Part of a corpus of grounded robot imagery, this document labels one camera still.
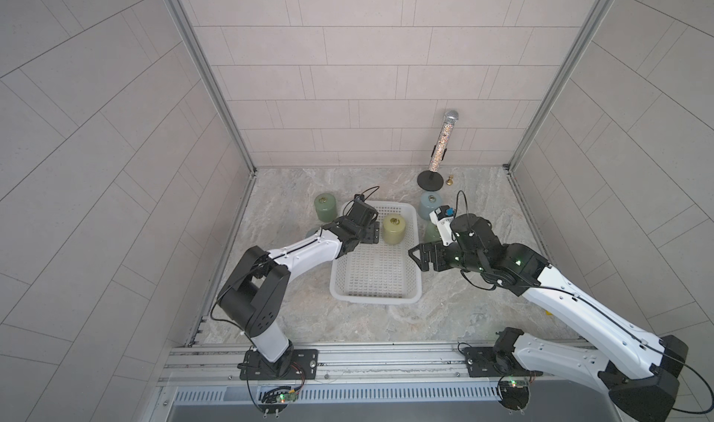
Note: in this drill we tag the circuit board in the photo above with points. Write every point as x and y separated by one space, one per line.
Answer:
274 401
514 395

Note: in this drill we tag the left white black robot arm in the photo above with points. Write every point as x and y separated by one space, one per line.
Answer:
254 293

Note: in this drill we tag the left circuit board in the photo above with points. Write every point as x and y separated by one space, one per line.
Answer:
274 401

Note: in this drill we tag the aluminium rail frame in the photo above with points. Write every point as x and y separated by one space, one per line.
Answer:
429 362

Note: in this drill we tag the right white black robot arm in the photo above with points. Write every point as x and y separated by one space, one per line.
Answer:
638 370

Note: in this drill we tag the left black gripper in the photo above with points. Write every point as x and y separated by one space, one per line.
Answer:
371 229

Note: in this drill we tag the yellow-green canister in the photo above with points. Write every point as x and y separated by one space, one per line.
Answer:
393 229

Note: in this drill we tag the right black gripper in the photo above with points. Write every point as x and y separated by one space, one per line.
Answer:
424 252

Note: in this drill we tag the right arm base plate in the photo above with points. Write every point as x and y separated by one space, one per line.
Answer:
490 362

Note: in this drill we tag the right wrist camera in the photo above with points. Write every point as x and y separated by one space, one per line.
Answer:
442 218

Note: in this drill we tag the green canister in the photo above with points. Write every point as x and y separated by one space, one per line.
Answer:
325 205
431 234

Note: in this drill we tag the right circuit board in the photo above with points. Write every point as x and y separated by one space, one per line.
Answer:
514 395

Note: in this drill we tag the white plastic perforated basket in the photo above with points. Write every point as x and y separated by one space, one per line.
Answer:
381 274

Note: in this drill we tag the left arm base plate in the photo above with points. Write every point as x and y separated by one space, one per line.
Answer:
295 364

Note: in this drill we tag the sprinkle tube on black stand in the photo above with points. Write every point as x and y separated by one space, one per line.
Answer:
430 179

